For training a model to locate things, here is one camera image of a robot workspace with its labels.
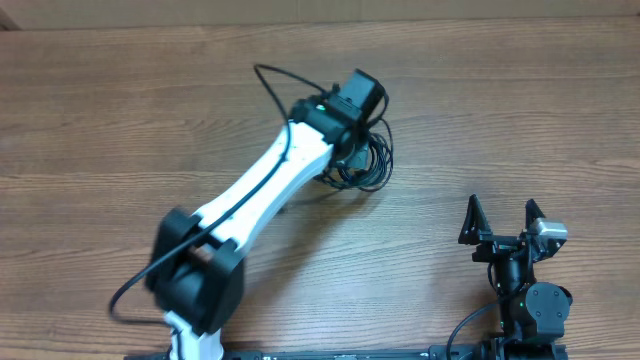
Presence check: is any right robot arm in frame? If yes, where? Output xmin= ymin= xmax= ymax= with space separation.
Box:
xmin=445 ymin=194 xmax=573 ymax=359

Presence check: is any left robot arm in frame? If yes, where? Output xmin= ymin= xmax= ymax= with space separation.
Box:
xmin=145 ymin=69 xmax=393 ymax=359

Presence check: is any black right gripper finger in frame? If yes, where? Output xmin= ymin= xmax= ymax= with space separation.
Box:
xmin=458 ymin=194 xmax=492 ymax=245
xmin=525 ymin=199 xmax=546 ymax=230

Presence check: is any black USB cable bundle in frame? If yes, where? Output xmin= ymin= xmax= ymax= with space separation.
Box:
xmin=314 ymin=94 xmax=395 ymax=194

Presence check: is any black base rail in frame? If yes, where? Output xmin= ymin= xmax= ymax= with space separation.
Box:
xmin=123 ymin=342 xmax=569 ymax=360

